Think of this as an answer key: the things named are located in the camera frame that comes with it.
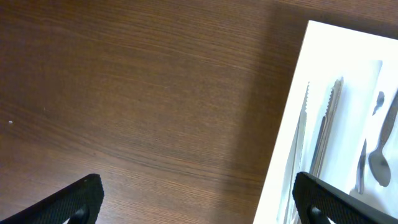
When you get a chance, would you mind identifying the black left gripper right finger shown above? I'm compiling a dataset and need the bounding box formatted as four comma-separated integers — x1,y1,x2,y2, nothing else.
292,172,397,224

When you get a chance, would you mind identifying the small steel measuring spoon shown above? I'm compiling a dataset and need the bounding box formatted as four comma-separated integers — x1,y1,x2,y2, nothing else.
355,91,385,195

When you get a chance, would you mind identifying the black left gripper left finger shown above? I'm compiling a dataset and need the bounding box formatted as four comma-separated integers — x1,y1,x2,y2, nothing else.
1,174,104,224

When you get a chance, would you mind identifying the white plastic cutlery tray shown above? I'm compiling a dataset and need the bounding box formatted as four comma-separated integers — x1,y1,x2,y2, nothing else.
254,21,397,223

